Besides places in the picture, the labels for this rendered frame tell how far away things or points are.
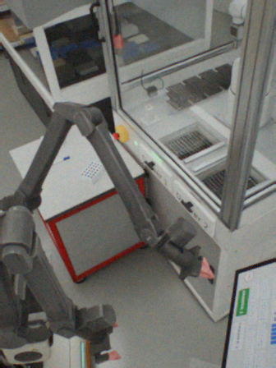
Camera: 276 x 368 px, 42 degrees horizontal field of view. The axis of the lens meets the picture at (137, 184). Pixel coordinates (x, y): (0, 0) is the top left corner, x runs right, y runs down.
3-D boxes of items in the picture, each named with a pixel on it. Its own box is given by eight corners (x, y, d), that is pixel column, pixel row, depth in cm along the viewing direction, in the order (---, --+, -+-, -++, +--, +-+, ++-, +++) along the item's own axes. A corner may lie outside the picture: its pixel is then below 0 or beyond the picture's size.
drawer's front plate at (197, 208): (211, 237, 156) (213, 222, 148) (173, 195, 174) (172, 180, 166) (214, 236, 157) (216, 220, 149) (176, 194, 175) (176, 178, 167)
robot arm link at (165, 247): (153, 241, 111) (153, 254, 106) (167, 227, 108) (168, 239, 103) (170, 253, 113) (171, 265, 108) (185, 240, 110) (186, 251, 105)
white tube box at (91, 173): (93, 184, 192) (92, 179, 189) (80, 180, 195) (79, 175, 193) (105, 169, 199) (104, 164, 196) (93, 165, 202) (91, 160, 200)
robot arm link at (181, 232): (147, 224, 114) (138, 235, 106) (171, 200, 109) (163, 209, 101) (175, 251, 113) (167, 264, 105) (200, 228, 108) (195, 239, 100)
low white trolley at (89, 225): (75, 292, 233) (43, 219, 178) (43, 227, 272) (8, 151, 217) (152, 250, 250) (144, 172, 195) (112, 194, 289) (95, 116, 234)
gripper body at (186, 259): (203, 247, 112) (185, 235, 110) (196, 276, 105) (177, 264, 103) (189, 253, 116) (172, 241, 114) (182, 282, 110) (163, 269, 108)
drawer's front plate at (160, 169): (170, 192, 176) (170, 177, 168) (140, 159, 194) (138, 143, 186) (173, 190, 176) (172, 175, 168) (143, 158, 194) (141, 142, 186)
